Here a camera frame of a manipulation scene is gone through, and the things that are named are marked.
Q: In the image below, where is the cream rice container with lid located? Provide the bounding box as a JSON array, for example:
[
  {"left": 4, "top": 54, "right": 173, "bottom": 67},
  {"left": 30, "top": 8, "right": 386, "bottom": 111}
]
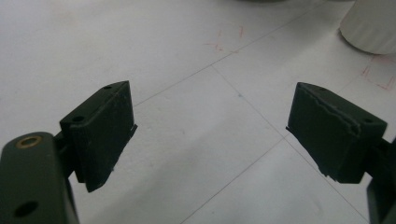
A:
[{"left": 338, "top": 0, "right": 396, "bottom": 56}]

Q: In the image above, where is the white table sheet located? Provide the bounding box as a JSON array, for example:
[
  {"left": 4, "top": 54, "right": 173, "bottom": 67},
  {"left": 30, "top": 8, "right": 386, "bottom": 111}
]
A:
[{"left": 0, "top": 0, "right": 396, "bottom": 224}]

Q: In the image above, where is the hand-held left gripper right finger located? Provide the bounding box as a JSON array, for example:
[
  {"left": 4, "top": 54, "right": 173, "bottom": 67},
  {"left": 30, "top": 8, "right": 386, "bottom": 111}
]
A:
[{"left": 286, "top": 81, "right": 389, "bottom": 185}]

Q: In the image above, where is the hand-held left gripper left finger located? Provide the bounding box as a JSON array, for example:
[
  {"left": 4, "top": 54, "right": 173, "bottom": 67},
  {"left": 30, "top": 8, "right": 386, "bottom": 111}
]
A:
[{"left": 59, "top": 79, "right": 138, "bottom": 193}]

